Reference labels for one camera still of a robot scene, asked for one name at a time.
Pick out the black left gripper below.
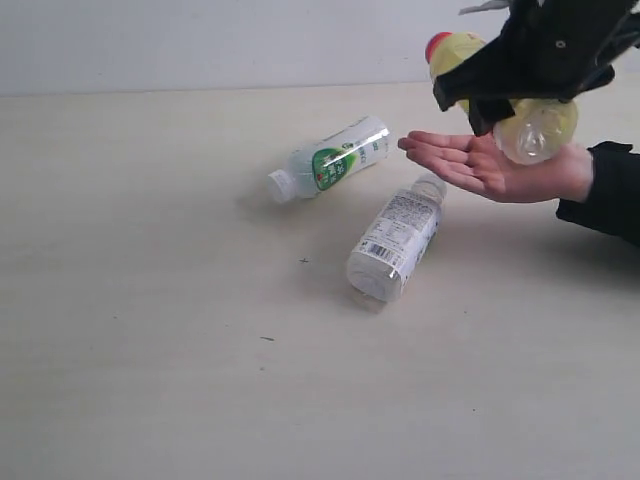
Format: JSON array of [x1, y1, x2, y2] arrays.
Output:
[[433, 0, 639, 136]]

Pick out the yellow label bottle red cap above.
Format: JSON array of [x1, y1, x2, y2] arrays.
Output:
[[425, 32, 579, 165]]

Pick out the clear bottle white text label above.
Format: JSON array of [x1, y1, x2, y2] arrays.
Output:
[[346, 172, 447, 303]]

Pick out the green label bottle white cap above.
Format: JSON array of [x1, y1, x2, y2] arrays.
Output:
[[268, 116, 390, 204]]

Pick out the person's open bare hand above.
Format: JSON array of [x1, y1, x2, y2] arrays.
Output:
[[398, 131, 594, 204]]

